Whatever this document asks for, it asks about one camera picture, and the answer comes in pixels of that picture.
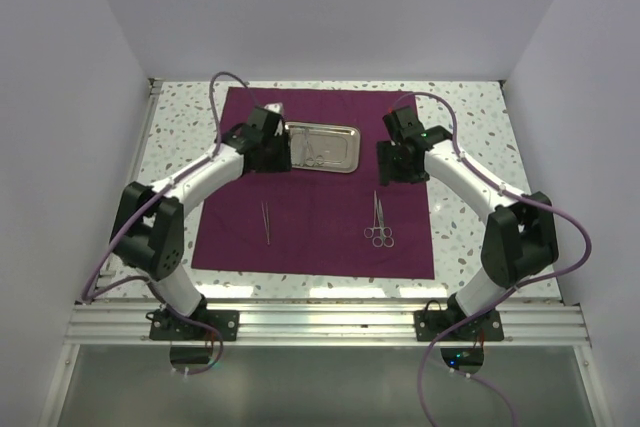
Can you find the steel instrument tray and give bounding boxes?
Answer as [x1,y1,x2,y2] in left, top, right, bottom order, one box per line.
[286,122,361,174]

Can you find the steel tweezers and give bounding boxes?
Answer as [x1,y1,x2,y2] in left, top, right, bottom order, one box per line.
[261,201,271,246]

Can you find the small steel scissors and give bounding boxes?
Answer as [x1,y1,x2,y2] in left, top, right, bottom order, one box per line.
[369,200,395,248]

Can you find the steel forceps with rings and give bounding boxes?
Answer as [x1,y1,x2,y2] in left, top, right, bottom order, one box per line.
[364,191,380,239]

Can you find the purple cloth wrap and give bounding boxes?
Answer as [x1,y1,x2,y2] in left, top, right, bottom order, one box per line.
[192,88,435,279]

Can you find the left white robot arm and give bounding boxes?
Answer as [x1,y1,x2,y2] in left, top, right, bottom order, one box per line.
[111,103,292,340]

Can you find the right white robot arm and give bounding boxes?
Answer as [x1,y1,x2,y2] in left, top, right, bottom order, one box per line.
[376,106,559,340]

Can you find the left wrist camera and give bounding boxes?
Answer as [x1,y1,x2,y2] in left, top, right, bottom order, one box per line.
[264,103,284,116]

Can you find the aluminium left side rail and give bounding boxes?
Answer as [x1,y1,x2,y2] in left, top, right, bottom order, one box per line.
[86,78,165,292]

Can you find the aluminium rail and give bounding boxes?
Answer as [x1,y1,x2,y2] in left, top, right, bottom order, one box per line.
[64,299,591,347]
[86,78,165,292]

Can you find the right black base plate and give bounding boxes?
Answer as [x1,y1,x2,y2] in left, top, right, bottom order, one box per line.
[413,304,505,342]

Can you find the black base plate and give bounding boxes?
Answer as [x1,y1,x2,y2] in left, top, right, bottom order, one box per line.
[413,304,505,342]
[145,309,240,342]

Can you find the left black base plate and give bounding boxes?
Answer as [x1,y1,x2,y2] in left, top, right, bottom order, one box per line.
[145,309,240,342]

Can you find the aluminium front rail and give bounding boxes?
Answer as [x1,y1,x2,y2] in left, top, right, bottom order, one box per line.
[64,299,591,347]

